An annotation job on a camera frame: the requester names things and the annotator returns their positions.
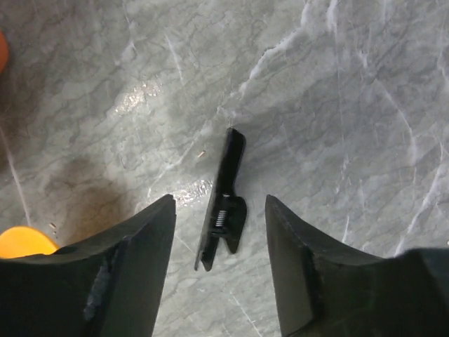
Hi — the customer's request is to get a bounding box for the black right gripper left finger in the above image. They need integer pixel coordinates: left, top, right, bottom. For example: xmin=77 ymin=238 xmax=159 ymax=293
xmin=1 ymin=194 xmax=175 ymax=336

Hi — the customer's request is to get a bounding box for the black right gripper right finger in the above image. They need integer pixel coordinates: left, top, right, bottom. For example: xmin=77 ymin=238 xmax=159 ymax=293
xmin=265 ymin=195 xmax=448 ymax=336

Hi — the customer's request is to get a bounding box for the yellow plastic litter scoop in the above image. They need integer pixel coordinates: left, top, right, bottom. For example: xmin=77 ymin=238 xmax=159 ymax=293
xmin=0 ymin=29 xmax=60 ymax=260

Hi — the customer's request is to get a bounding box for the black bag clip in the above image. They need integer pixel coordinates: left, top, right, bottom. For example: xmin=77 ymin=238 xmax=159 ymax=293
xmin=194 ymin=128 xmax=247 ymax=272

